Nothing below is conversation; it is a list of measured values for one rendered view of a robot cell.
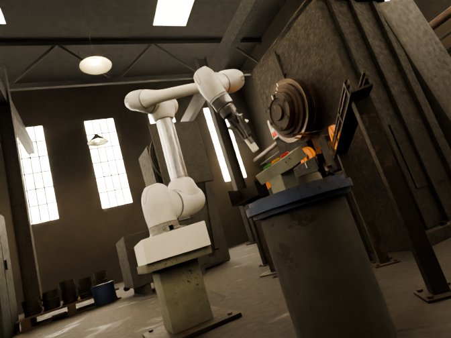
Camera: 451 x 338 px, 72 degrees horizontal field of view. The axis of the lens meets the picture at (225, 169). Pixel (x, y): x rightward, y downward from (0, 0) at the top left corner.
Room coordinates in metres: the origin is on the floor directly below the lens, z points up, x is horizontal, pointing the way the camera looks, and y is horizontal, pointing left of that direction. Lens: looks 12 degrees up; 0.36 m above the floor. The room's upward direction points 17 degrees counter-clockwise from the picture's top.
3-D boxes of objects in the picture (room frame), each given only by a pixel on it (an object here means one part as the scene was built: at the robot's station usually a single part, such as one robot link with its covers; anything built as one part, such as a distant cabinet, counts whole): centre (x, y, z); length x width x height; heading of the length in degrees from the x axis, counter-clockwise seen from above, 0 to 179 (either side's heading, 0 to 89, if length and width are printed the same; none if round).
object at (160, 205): (1.64, 0.39, 0.63); 0.18 x 0.16 x 0.22; 142
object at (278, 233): (0.95, -0.18, 0.21); 0.32 x 0.32 x 0.43
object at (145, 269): (1.63, 0.39, 0.33); 0.32 x 0.32 x 0.04; 26
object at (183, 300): (1.63, 0.39, 0.15); 0.40 x 0.40 x 0.31; 26
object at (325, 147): (2.03, -0.70, 0.68); 0.11 x 0.08 x 0.24; 115
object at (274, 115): (2.20, -0.50, 1.11); 0.28 x 0.06 x 0.28; 25
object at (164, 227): (1.62, 0.38, 0.49); 0.22 x 0.18 x 0.06; 28
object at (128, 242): (4.44, 1.19, 0.39); 1.03 x 0.83 x 0.79; 119
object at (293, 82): (2.24, -0.59, 1.11); 0.47 x 0.06 x 0.47; 25
